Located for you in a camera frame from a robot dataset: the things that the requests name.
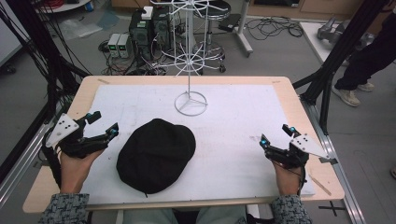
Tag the silver aluminium rail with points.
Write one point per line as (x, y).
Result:
(21, 168)
(336, 161)

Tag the person's left hand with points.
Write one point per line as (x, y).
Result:
(73, 174)

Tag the flat black box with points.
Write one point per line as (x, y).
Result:
(229, 22)

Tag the white foam mat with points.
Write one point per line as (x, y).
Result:
(227, 130)

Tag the white platform board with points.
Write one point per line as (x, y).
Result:
(313, 40)

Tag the white table leg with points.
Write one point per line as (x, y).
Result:
(244, 31)

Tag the person's legs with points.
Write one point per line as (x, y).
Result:
(370, 59)
(214, 216)

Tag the thin wooden stick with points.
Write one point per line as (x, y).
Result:
(320, 185)

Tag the person's right hand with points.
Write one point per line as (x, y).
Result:
(288, 182)

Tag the black round stool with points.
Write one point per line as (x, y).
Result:
(214, 12)

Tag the black hat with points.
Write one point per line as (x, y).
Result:
(155, 155)

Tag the black computer tower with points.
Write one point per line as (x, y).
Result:
(162, 28)
(140, 37)

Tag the grey machine part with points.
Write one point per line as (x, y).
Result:
(334, 31)

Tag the black metal frame stand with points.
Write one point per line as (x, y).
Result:
(339, 53)
(37, 46)

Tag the clear plastic sheet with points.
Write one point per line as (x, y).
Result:
(77, 28)

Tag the grey power supply unit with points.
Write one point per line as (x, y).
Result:
(113, 45)
(124, 46)

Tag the white round table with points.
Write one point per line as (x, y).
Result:
(67, 5)

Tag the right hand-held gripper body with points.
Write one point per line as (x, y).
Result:
(306, 146)

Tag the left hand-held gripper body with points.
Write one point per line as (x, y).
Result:
(63, 127)

